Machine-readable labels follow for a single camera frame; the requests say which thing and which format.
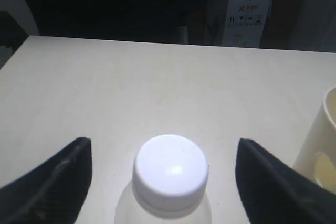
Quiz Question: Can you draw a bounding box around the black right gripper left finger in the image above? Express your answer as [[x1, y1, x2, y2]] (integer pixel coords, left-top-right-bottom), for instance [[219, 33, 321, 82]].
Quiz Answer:
[[1, 137, 92, 223]]

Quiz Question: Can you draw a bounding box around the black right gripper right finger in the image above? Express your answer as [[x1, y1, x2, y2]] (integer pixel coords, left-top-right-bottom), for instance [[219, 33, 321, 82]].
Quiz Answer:
[[235, 138, 335, 223]]

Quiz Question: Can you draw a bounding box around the clear plastic bottle white cap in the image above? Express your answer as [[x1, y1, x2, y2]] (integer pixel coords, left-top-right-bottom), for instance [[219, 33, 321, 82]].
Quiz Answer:
[[114, 134, 212, 223]]

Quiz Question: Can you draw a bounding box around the left cream plastic bin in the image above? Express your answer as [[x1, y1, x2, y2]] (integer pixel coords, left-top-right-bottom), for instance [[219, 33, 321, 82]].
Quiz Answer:
[[293, 87, 335, 194]]

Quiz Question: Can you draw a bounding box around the white cardboard box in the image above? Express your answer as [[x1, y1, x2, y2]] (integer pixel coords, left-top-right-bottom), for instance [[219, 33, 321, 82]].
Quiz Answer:
[[222, 0, 271, 48]]

